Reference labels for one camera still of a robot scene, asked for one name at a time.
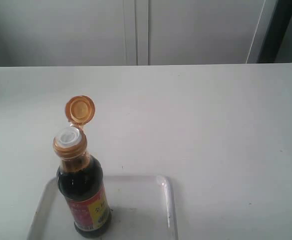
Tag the dark soy sauce bottle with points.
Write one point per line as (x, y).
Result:
(80, 175)

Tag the white plastic tray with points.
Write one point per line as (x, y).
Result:
(142, 208)

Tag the dark vertical post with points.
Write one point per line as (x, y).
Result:
(276, 31)

